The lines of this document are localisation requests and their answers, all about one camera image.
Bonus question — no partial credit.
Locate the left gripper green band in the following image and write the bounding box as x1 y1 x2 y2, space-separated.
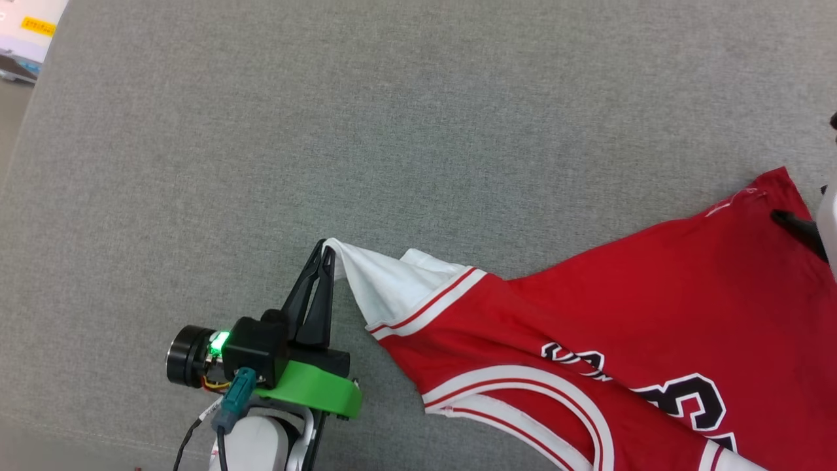
165 239 364 419

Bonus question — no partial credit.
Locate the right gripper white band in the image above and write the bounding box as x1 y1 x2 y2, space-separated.
770 185 837 282

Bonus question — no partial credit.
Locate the red and white basketball jersey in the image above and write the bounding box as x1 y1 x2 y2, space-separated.
325 167 837 471

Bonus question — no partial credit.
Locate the white metal equipment case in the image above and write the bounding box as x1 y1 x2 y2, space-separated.
0 0 70 84

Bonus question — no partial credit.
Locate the yellow warning label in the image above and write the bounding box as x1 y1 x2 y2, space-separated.
20 16 58 37

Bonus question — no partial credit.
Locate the left black cable teal connector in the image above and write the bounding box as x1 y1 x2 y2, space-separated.
211 368 257 471

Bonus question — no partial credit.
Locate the thin black cable white tag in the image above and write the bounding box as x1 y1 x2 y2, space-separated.
173 398 224 471

